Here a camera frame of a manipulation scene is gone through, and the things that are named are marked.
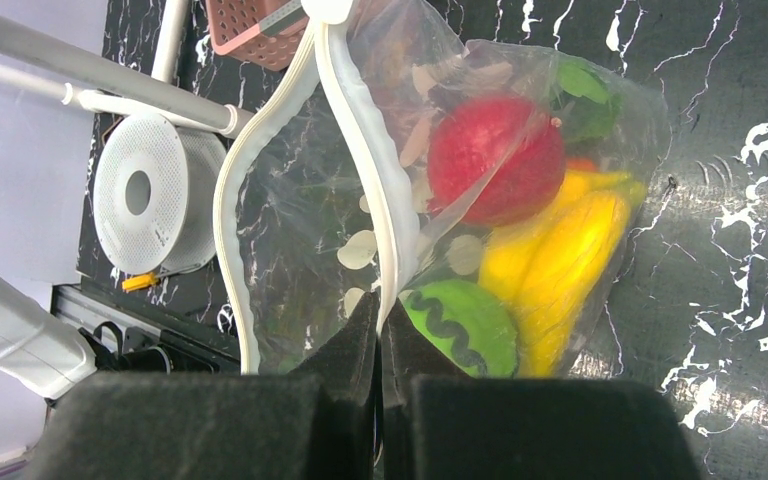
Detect red toy pepper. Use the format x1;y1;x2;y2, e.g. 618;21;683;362
427;95;565;227

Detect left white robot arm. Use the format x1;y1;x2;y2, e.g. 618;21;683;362
0;277;97;400

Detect green toy watermelon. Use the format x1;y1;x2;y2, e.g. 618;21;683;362
402;279;519;378

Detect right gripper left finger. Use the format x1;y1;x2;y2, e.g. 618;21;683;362
23;294;379;479

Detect yellow toy bananas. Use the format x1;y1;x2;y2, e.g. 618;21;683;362
479;169;647;377

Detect orange toy carrot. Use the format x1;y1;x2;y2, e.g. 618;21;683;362
550;59;623;159

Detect white PVC pipe frame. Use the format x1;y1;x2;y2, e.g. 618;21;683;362
0;16;253;138

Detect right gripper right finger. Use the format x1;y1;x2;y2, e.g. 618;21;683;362
379;306;699;479

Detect pink plastic basket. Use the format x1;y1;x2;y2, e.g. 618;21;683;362
206;0;308;71

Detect clear polka dot zip bag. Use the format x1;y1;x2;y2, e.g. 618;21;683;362
210;1;669;378

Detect orange handled screwdriver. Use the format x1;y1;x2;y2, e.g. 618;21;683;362
121;272;158;292

